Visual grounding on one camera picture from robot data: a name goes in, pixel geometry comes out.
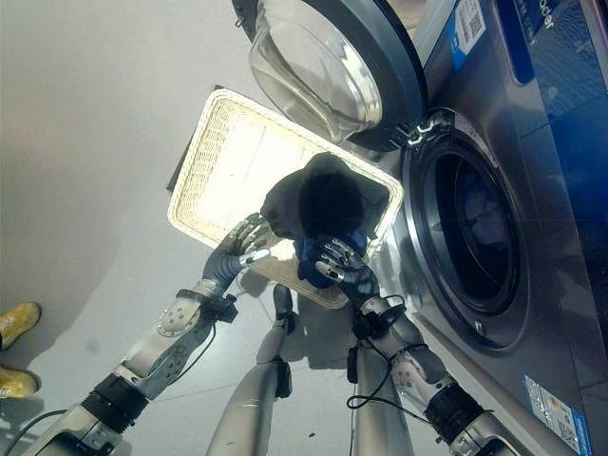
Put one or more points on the clothes inside drum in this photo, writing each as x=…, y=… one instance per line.
x=484, y=209

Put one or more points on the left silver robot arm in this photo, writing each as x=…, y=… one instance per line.
x=142, y=351

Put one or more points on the silver front-load washing machine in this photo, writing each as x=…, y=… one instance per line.
x=518, y=199

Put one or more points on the blue white energy label sticker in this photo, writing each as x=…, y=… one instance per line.
x=468, y=28

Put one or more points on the blue garment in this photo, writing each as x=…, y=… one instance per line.
x=311, y=266

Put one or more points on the right silver robot leg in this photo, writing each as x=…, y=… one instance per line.
x=377, y=418

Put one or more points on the white woven laundry basket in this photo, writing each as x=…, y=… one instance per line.
x=237, y=157

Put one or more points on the blue white warning sticker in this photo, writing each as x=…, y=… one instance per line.
x=558, y=413

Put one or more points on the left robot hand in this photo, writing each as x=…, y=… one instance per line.
x=223, y=266

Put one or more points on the round glass washing machine door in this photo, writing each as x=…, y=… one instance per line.
x=332, y=71

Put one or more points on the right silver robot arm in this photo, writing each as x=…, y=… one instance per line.
x=423, y=375

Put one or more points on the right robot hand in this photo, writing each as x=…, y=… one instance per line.
x=354, y=273

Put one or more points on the black garment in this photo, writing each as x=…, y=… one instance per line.
x=323, y=195

